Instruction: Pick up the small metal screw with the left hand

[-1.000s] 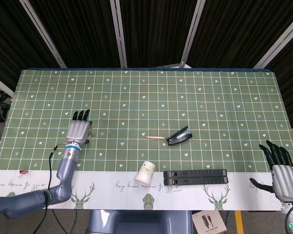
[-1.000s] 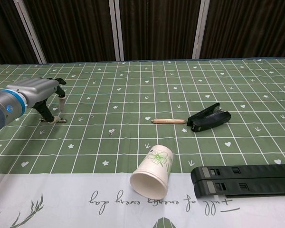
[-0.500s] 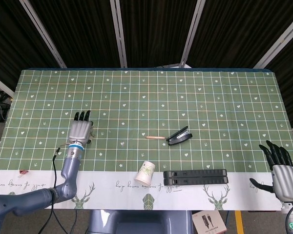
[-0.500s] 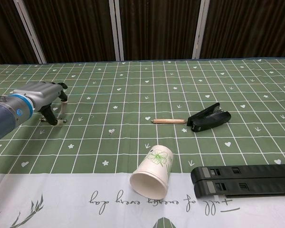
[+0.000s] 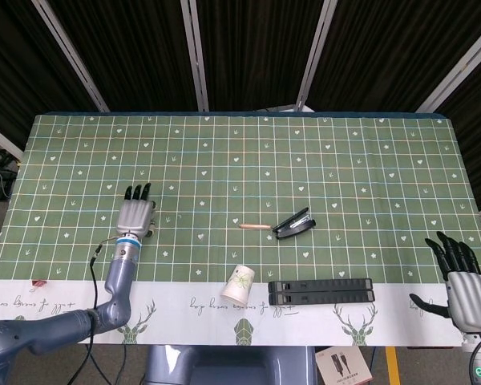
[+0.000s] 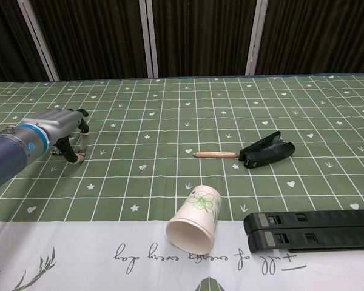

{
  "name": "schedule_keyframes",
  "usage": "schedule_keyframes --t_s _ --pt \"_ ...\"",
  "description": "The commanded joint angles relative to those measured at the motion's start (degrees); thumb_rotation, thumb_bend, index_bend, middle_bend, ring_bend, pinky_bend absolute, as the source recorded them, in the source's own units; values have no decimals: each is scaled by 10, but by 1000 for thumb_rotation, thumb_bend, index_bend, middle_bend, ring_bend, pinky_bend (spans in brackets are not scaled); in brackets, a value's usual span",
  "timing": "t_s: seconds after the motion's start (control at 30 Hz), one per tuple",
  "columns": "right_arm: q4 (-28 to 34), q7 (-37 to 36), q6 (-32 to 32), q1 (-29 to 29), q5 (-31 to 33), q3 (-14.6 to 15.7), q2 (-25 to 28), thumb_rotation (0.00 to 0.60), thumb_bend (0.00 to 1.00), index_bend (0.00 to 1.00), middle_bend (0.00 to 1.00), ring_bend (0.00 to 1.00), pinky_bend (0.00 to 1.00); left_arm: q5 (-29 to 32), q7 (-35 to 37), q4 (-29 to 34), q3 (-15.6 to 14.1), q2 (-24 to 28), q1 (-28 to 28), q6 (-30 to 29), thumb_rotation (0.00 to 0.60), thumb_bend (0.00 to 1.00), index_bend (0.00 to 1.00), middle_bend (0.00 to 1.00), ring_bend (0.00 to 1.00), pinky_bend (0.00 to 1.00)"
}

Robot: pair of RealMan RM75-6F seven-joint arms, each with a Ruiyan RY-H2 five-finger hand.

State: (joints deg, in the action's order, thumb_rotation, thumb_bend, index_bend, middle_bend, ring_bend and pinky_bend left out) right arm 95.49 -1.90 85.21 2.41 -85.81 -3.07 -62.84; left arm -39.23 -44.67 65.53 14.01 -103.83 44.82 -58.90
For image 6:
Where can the white paper cup with green flower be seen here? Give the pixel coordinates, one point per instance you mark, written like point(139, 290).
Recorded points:
point(197, 215)

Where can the short wooden pencil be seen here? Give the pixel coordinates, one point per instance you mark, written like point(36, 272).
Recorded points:
point(215, 154)

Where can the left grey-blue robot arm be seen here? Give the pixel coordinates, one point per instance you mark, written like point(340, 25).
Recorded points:
point(9, 154)

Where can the small metal staple strip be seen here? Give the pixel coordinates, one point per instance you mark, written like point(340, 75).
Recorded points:
point(142, 168)

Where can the white partition frame post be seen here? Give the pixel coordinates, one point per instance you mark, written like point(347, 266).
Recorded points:
point(255, 39)
point(152, 39)
point(39, 39)

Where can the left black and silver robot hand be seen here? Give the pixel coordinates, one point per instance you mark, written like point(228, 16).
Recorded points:
point(59, 122)

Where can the green grid tablecloth with deer print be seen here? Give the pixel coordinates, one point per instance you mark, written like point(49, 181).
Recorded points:
point(182, 121)

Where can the black stapler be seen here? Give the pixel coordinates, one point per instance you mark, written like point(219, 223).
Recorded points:
point(267, 151)

